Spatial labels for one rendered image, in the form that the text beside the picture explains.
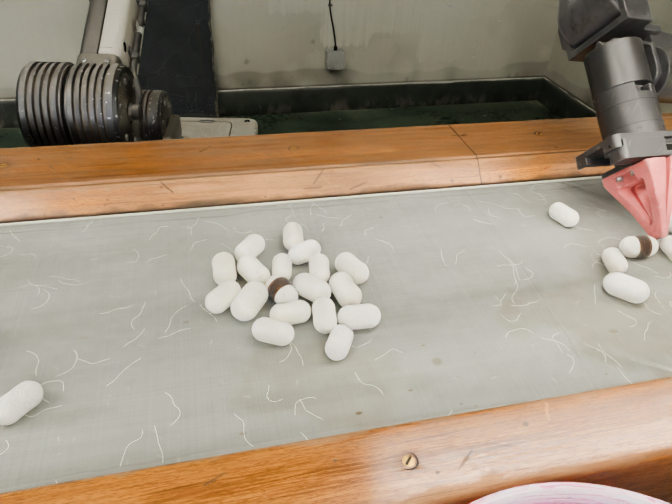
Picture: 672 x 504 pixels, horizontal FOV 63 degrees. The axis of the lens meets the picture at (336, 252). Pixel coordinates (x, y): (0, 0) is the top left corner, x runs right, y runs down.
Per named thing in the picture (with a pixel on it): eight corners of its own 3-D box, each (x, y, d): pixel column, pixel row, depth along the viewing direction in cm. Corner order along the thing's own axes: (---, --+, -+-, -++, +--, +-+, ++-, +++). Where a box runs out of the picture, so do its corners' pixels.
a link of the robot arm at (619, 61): (569, 56, 60) (612, 24, 55) (615, 60, 62) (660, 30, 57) (583, 114, 58) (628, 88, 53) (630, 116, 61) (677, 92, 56)
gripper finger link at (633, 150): (708, 227, 52) (682, 134, 53) (643, 234, 50) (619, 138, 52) (654, 243, 58) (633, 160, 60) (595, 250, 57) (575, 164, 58)
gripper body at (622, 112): (708, 145, 54) (688, 76, 55) (619, 151, 52) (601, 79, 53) (658, 169, 60) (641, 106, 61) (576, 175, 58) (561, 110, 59)
